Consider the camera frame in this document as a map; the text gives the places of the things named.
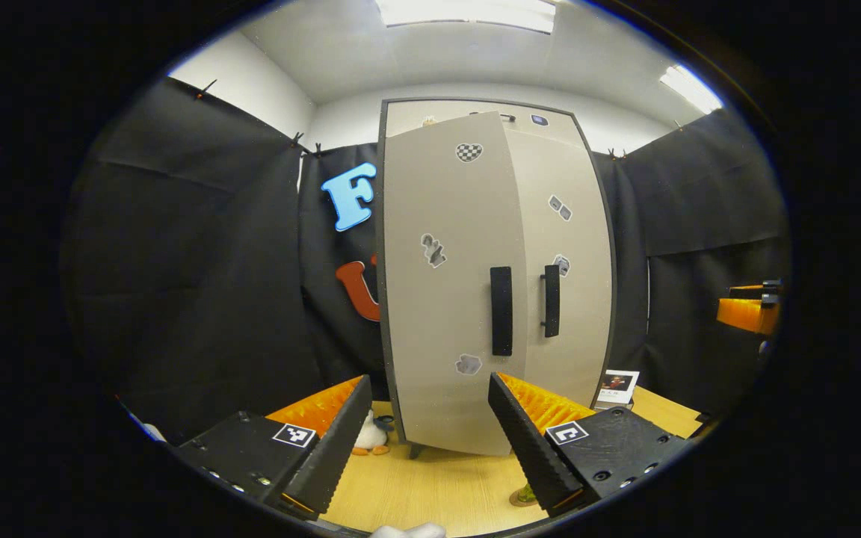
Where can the black backdrop cloth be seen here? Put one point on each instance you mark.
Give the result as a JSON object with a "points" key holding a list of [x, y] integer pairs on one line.
{"points": [[199, 261]]}

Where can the round cork coaster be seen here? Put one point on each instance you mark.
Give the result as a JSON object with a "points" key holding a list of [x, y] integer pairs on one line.
{"points": [[520, 502]]}

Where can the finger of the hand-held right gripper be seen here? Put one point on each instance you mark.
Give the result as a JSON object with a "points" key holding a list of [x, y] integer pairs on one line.
{"points": [[759, 290], [744, 315]]}

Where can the grey cabinet drawer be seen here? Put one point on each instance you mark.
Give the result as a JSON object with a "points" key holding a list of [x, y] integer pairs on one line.
{"points": [[408, 116]]}

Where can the grey cabinet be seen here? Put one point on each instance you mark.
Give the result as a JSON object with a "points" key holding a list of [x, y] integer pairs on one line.
{"points": [[380, 246]]}

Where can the penguin plush toy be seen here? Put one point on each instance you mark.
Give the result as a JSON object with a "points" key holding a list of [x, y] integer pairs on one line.
{"points": [[367, 437]]}

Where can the grey cabinet door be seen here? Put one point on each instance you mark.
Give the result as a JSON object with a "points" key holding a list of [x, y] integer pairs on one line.
{"points": [[445, 314], [572, 224]]}

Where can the green label plastic bottle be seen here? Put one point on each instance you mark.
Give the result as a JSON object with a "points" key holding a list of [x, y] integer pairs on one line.
{"points": [[526, 493]]}

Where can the large ceiling light panel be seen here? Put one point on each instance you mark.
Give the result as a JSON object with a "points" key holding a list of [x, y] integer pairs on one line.
{"points": [[468, 13]]}

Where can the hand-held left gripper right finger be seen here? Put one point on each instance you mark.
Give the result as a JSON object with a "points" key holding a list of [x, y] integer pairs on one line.
{"points": [[528, 441]]}

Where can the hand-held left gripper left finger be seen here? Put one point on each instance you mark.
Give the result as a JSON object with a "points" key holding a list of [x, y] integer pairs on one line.
{"points": [[333, 441]]}

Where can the small ceiling light panel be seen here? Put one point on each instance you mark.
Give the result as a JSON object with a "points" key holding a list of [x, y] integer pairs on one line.
{"points": [[690, 88]]}

